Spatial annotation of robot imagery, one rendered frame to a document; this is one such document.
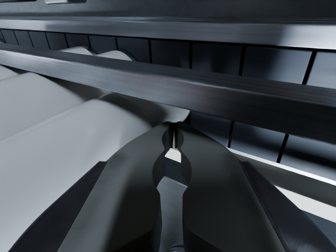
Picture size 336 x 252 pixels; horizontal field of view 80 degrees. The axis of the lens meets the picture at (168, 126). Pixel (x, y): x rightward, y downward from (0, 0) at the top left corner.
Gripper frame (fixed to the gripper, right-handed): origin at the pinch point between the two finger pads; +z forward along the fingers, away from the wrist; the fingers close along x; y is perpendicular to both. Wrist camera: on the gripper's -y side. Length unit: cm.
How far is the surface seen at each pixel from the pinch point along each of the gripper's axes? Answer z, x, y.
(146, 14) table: 13.8, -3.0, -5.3
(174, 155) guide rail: 2.3, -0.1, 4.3
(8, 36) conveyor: 20.1, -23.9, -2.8
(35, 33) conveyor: 16.3, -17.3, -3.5
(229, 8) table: 9.4, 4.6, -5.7
